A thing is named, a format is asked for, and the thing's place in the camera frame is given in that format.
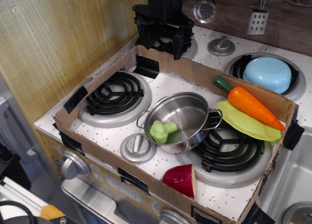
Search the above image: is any light blue bowl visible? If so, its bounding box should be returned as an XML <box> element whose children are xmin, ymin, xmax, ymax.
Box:
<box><xmin>243</xmin><ymin>56</ymin><xmax>292</xmax><ymax>94</ymax></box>

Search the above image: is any yellow-green toy leaf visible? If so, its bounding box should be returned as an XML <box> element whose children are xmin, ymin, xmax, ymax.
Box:
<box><xmin>217</xmin><ymin>101</ymin><xmax>281</xmax><ymax>142</ymax></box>

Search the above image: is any black cable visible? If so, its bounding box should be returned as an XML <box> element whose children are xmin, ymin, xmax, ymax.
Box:
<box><xmin>0</xmin><ymin>200</ymin><xmax>36</xmax><ymax>224</ymax></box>

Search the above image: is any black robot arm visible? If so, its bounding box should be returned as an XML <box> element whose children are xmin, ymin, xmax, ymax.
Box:
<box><xmin>132</xmin><ymin>0</ymin><xmax>195</xmax><ymax>60</ymax></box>

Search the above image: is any front right coil burner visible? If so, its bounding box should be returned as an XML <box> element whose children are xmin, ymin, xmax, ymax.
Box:
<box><xmin>177</xmin><ymin>112</ymin><xmax>273</xmax><ymax>188</ymax></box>

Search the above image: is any orange toy carrot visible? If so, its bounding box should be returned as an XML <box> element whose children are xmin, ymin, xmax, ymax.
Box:
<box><xmin>213</xmin><ymin>76</ymin><xmax>285</xmax><ymax>131</ymax></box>

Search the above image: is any orange tape piece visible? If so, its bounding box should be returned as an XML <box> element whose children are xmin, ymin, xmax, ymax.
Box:
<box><xmin>39</xmin><ymin>205</ymin><xmax>64</xmax><ymax>220</ymax></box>

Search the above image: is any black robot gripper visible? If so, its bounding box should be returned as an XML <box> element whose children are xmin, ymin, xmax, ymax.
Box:
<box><xmin>132</xmin><ymin>4</ymin><xmax>195</xmax><ymax>60</ymax></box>

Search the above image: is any silver front stovetop knob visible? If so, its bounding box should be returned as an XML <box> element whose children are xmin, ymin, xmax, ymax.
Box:
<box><xmin>120</xmin><ymin>133</ymin><xmax>157</xmax><ymax>164</ymax></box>

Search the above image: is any front left coil burner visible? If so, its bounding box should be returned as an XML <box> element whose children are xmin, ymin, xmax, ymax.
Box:
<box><xmin>78</xmin><ymin>71</ymin><xmax>152</xmax><ymax>128</ymax></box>

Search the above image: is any steel sink basin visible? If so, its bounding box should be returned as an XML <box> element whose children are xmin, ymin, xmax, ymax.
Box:
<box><xmin>257</xmin><ymin>127</ymin><xmax>312</xmax><ymax>224</ymax></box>

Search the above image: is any hanging steel spatula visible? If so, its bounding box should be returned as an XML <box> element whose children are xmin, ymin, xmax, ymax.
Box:
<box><xmin>247</xmin><ymin>0</ymin><xmax>269</xmax><ymax>36</ymax></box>

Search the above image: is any red toy apple half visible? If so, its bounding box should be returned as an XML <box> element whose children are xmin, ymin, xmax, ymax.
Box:
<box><xmin>160</xmin><ymin>164</ymin><xmax>196</xmax><ymax>199</ymax></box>

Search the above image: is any silver oven front knob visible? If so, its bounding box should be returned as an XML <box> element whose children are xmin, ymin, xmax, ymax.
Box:
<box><xmin>61</xmin><ymin>150</ymin><xmax>91</xmax><ymax>180</ymax></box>

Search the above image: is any hanging steel skimmer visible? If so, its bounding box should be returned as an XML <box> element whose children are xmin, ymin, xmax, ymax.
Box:
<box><xmin>193</xmin><ymin>0</ymin><xmax>218</xmax><ymax>24</ymax></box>

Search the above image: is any green toy broccoli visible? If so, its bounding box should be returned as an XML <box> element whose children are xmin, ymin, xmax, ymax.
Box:
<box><xmin>150</xmin><ymin>121</ymin><xmax>177</xmax><ymax>144</ymax></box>

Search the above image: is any cardboard fence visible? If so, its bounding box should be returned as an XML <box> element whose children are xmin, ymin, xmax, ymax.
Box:
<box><xmin>54</xmin><ymin>45</ymin><xmax>303</xmax><ymax>224</ymax></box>

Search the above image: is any silver oven door handle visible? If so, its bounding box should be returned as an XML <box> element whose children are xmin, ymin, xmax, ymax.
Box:
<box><xmin>61</xmin><ymin>178</ymin><xmax>158</xmax><ymax>224</ymax></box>

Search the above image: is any silver stovetop knob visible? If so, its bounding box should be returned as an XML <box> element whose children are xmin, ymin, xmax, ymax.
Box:
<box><xmin>207</xmin><ymin>36</ymin><xmax>235</xmax><ymax>56</ymax></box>
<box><xmin>120</xmin><ymin>133</ymin><xmax>157</xmax><ymax>164</ymax></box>

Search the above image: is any back right coil burner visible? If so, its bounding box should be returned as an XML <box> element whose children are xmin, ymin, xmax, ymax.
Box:
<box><xmin>225</xmin><ymin>52</ymin><xmax>306</xmax><ymax>101</ymax></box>

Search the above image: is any silver back stovetop knob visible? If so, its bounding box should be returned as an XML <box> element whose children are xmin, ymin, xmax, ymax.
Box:
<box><xmin>207</xmin><ymin>36</ymin><xmax>235</xmax><ymax>56</ymax></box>

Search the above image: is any small steel pot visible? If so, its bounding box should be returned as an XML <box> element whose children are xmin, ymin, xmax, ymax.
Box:
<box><xmin>136</xmin><ymin>92</ymin><xmax>223</xmax><ymax>154</ymax></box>

